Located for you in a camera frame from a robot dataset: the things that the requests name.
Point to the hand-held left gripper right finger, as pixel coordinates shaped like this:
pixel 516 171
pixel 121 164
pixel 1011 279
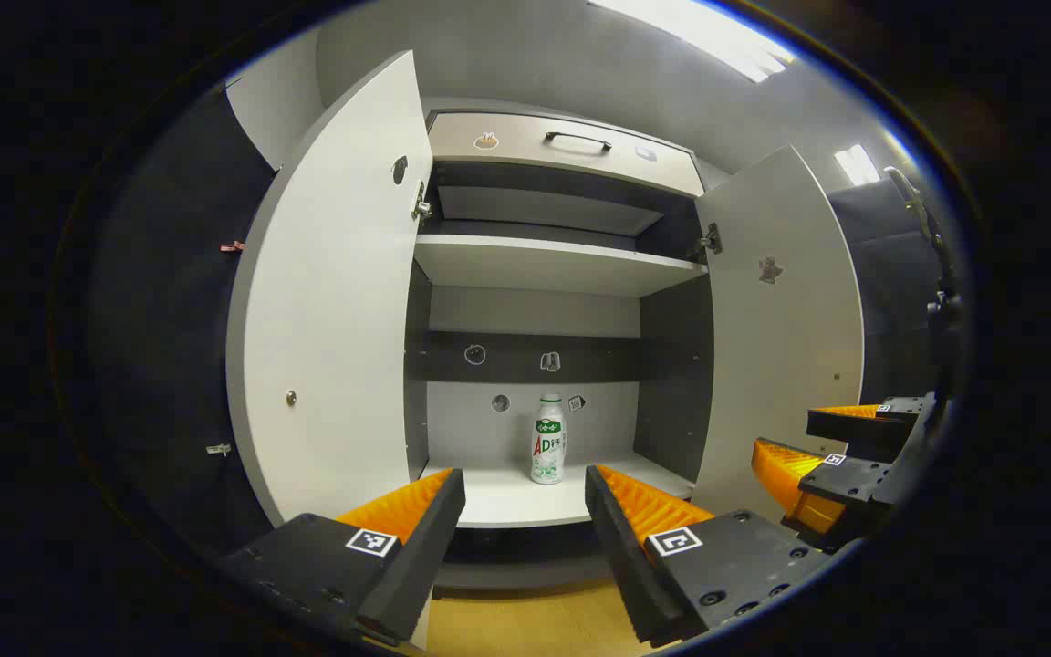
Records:
pixel 621 557

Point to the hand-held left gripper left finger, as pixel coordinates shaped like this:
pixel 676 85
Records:
pixel 425 547

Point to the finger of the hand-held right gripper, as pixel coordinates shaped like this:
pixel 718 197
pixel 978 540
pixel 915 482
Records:
pixel 863 429
pixel 845 479

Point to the white cabinet door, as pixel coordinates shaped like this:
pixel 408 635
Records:
pixel 781 365
pixel 334 301

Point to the white bottle with green label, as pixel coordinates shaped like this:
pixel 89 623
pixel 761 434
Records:
pixel 548 456

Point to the metal door hinge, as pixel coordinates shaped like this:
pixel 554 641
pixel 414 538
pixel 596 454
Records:
pixel 421 208
pixel 711 240

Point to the white and grey cabinet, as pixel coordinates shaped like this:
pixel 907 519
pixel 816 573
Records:
pixel 535 265

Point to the white cabinet drawer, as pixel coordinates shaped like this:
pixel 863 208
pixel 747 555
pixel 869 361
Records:
pixel 525 160

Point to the black backdrop cloth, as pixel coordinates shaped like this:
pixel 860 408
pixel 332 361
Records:
pixel 170 319
pixel 890 274

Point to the small ceiling light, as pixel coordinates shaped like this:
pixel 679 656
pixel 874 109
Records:
pixel 857 164

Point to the white clip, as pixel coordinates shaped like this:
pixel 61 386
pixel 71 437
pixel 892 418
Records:
pixel 218 449

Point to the reddish clip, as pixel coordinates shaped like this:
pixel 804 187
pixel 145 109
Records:
pixel 232 246

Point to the long ceiling light panel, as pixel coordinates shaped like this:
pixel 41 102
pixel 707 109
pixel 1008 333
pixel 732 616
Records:
pixel 717 41

